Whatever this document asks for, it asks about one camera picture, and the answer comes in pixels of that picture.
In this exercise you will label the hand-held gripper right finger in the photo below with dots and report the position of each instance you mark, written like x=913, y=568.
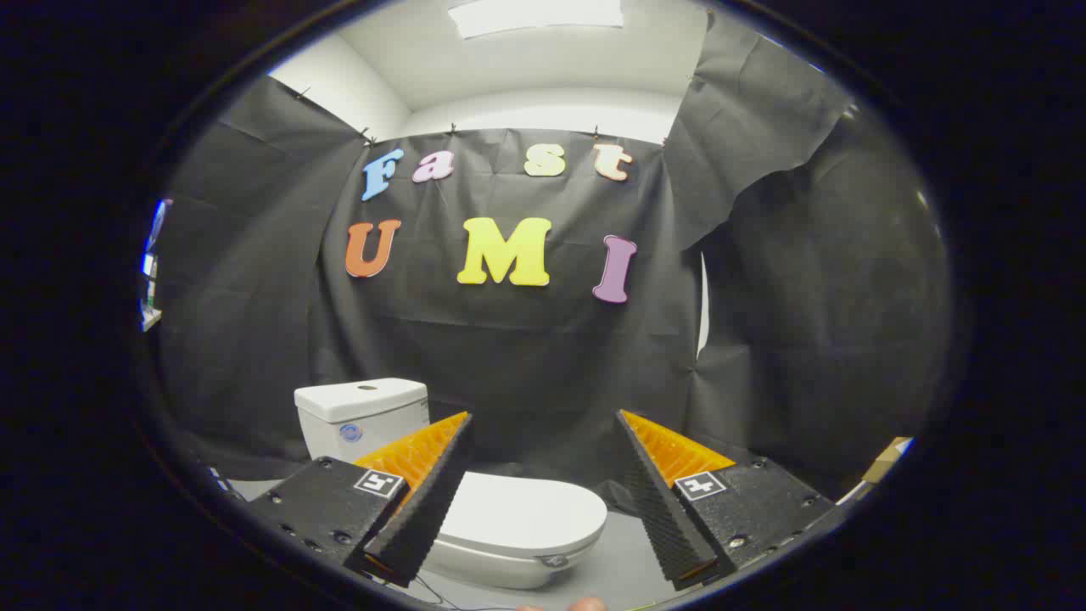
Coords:
x=662, y=509

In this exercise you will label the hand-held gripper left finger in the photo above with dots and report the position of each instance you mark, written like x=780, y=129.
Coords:
x=424, y=509

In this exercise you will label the white toilet tank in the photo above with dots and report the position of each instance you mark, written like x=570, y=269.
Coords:
x=356, y=416

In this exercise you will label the black backdrop cloth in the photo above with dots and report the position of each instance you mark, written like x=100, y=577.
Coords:
x=509, y=356

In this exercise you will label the cardboard box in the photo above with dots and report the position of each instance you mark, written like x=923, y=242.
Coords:
x=887, y=458

